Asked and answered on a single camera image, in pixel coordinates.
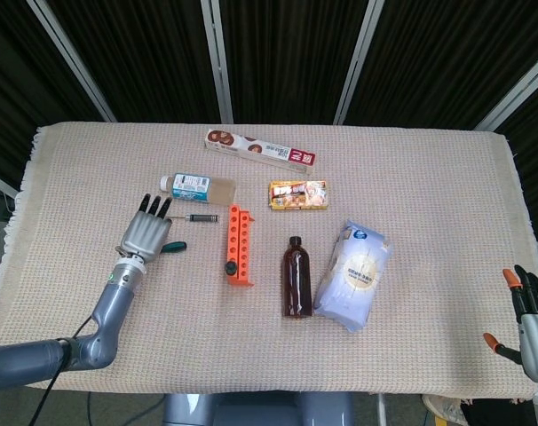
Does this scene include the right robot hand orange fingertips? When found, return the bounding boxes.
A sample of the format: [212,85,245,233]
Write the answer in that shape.
[482,264,538,387]

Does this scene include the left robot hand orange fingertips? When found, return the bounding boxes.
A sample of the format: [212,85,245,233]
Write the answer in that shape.
[119,193,173,263]

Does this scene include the black metal precision screwdriver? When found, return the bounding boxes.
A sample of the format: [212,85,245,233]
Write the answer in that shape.
[169,213,220,224]

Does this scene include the orange screwdriver rack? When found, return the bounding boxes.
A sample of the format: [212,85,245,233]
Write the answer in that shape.
[226,203,257,288]

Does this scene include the plastic bottle blue label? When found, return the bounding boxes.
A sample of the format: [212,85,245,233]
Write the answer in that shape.
[159,172,238,206]

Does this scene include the patterned beige sneaker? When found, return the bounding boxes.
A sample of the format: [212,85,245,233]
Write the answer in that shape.
[422,394,468,425]

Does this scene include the long white red box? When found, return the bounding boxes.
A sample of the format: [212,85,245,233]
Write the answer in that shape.
[203,128,318,175]

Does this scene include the yellow curry box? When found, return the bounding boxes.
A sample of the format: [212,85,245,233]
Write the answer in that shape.
[267,179,328,212]

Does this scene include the brown plastic bottle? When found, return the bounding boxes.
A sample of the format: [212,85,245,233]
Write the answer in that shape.
[281,236,313,319]

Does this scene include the beige waffle tablecloth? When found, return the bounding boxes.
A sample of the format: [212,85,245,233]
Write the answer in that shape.
[0,122,538,403]

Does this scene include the pale blue paper bag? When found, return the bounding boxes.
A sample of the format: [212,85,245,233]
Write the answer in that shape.
[313,218,393,334]

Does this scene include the grey robot torso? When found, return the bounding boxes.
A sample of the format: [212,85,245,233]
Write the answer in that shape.
[162,392,354,426]

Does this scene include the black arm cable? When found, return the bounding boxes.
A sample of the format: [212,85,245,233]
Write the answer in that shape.
[27,314,97,426]

